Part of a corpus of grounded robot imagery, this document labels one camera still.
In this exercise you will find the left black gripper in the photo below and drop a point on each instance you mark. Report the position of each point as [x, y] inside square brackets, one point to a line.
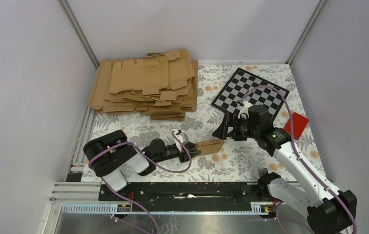
[193, 151]

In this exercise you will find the stack of flat cardboard boxes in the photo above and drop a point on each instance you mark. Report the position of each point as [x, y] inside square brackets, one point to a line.
[160, 85]

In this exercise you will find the slotted grey cable duct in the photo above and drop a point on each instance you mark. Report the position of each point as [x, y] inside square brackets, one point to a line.
[121, 209]

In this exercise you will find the brown cardboard box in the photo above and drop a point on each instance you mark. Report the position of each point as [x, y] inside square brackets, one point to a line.
[209, 146]

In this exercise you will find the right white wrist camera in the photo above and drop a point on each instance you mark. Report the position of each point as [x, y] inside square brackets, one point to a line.
[243, 113]

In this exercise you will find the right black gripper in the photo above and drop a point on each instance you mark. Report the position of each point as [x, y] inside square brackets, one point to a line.
[229, 120]

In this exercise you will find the red box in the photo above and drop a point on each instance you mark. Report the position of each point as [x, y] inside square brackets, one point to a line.
[300, 123]

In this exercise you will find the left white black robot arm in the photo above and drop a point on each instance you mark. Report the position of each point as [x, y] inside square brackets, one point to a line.
[107, 154]

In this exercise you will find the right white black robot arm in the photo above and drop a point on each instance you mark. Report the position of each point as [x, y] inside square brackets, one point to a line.
[328, 210]

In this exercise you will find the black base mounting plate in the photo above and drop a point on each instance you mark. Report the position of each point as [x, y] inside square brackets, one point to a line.
[172, 195]

